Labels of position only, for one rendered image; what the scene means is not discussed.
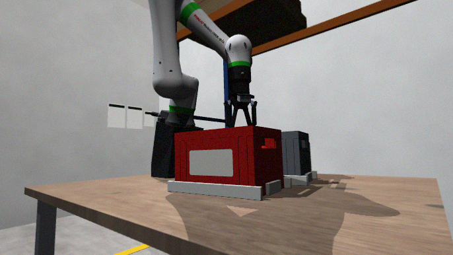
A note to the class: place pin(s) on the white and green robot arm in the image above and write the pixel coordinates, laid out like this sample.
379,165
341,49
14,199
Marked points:
168,79

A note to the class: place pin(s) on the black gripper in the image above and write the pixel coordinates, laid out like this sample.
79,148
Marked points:
240,87

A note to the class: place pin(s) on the dark red crate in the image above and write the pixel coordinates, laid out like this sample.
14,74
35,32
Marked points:
230,156

